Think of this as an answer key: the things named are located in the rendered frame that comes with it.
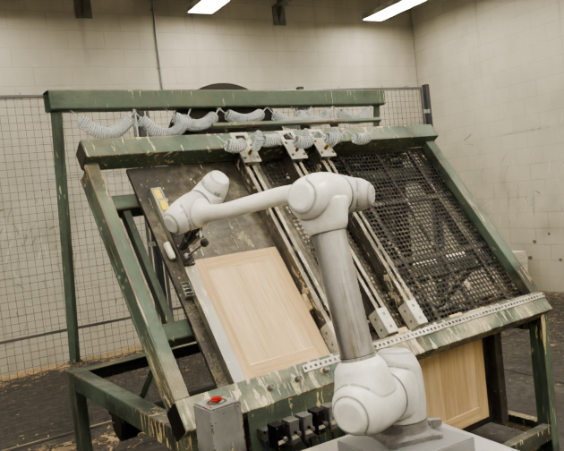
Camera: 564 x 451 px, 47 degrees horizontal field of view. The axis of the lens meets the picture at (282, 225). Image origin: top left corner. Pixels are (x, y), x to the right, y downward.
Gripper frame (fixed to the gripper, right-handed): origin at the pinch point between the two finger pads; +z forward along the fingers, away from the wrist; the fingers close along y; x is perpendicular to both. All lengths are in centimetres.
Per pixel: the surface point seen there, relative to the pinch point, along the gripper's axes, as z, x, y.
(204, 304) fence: 11.6, 3.6, 22.5
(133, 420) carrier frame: 57, -22, 45
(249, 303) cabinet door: 14.0, 24.6, 25.3
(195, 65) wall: 270, 267, -411
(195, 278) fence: 11.5, 4.6, 10.3
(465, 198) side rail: 11, 189, -9
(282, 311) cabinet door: 14, 38, 32
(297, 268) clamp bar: 9, 52, 16
